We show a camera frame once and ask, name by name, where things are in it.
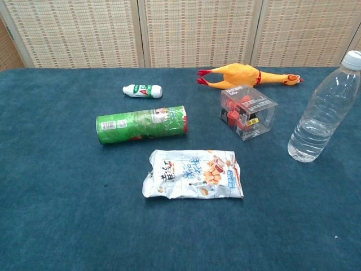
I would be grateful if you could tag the clear box with red parts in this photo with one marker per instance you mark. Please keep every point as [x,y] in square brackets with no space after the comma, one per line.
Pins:
[248,113]

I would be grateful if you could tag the small white milk bottle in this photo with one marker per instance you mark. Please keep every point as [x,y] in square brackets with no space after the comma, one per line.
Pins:
[141,91]

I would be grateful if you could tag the white snack bag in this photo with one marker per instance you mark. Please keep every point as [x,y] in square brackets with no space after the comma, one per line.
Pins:
[191,175]

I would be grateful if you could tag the yellow rubber chicken toy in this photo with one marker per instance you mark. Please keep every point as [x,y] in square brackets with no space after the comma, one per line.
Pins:
[237,74]

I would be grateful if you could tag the green chips can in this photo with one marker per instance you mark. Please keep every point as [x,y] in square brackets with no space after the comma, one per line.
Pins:
[135,125]

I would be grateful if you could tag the transparent plastic water bottle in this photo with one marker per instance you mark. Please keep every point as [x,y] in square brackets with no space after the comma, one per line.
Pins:
[318,113]

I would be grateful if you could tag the woven bamboo folding screen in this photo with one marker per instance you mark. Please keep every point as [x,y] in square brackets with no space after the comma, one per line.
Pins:
[197,28]

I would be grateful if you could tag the blue felt table cover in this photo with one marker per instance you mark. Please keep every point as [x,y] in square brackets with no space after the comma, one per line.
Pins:
[56,197]

